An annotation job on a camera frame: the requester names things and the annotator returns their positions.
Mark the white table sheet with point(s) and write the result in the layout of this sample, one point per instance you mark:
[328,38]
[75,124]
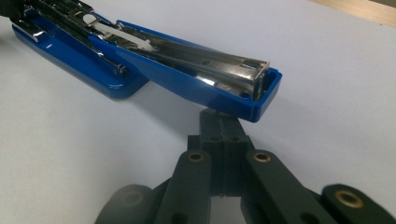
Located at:
[62,149]

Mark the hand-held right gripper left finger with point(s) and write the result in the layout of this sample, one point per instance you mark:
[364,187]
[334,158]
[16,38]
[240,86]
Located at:
[211,149]

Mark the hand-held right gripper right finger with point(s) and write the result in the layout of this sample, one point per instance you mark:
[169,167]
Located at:
[235,146]

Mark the blue stapler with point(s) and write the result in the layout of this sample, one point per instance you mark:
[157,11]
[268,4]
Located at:
[174,71]

